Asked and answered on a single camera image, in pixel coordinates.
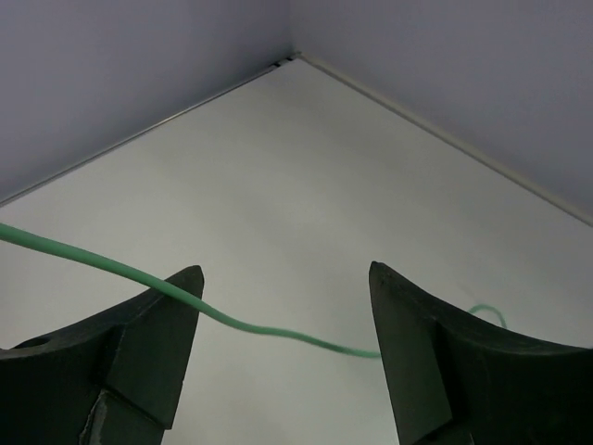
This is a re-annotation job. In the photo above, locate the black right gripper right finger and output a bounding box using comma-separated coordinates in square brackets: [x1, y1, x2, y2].
[369, 262, 592, 444]

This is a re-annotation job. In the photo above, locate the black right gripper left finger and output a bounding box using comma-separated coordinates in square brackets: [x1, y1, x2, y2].
[1, 289, 199, 444]

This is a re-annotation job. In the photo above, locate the green headphone cable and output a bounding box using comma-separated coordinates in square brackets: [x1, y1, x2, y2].
[0, 222, 510, 359]

